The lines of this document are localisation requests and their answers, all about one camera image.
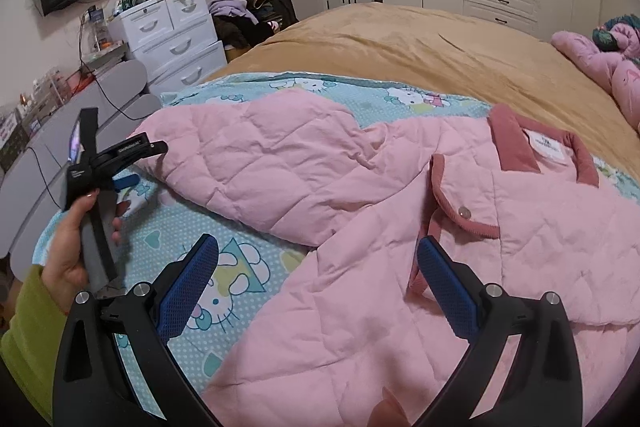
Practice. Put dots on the cartoon cat printed blanket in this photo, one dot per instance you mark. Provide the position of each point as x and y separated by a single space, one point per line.
250 267

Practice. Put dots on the person's left hand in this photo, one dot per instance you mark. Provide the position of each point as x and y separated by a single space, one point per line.
62 257

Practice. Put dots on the tan bedspread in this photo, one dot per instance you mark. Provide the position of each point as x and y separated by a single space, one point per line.
400 47

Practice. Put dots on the purple clothes pile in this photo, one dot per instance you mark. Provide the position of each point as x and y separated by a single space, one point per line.
230 9

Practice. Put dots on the person's left forearm green sleeve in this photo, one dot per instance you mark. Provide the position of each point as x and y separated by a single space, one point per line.
25 347

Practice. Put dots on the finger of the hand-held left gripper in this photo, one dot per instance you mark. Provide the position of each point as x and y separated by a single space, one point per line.
126 182
156 147

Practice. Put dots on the person's right hand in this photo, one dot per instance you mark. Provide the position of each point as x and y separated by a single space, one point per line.
387 409

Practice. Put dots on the white drawer chest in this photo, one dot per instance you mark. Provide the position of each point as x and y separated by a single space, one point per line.
170 37

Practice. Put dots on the clutter of small boxes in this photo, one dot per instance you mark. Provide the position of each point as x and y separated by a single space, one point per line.
30 112

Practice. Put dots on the black bag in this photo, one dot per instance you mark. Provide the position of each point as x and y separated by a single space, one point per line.
267 4

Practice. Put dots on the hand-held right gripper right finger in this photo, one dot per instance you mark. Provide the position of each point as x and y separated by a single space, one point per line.
442 277

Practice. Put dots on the pink floral comforter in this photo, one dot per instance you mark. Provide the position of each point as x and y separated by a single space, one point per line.
610 62

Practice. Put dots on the pink quilted jacket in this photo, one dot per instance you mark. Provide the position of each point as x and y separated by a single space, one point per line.
350 217

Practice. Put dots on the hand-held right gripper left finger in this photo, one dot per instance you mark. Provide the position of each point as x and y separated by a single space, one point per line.
192 277

